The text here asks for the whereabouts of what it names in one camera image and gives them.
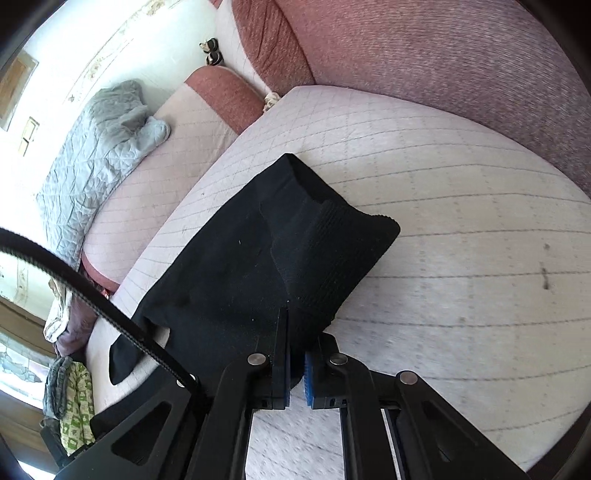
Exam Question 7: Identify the dark maroon garment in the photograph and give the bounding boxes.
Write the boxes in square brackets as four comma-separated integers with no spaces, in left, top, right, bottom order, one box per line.
[55,267,116,358]

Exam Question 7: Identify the framed wall picture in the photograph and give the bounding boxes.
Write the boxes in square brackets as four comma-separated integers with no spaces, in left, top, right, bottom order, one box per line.
[0,50,38,131]

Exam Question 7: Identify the black pants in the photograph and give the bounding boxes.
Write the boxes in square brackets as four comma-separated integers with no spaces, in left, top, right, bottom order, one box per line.
[88,152,402,439]

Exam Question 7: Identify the small dark wall ornament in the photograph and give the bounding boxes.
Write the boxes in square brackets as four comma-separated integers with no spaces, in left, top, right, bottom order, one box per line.
[199,38,223,66]

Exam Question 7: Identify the pink quilted back cushion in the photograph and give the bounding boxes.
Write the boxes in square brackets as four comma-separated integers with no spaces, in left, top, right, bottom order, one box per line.
[81,66,263,292]

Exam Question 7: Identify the beige folded cloth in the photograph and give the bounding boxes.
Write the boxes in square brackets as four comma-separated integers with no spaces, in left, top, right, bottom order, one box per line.
[43,278,73,343]

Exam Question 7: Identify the black cable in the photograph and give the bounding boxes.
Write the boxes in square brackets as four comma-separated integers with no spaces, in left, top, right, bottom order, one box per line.
[0,227,198,388]

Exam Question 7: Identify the red sofa backrest cushion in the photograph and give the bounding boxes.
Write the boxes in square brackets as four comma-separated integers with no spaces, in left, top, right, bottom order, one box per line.
[218,1,590,189]

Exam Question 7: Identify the green patterned folded cloth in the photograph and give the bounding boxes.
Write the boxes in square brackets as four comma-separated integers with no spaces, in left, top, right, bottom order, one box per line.
[60,362,95,455]

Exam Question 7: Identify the dark grey folded garment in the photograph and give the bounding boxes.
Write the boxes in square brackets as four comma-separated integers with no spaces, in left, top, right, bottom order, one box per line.
[42,356,73,420]

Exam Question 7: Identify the grey quilted blanket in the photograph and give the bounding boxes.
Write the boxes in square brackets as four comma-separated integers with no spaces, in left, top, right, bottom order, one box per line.
[36,80,170,269]

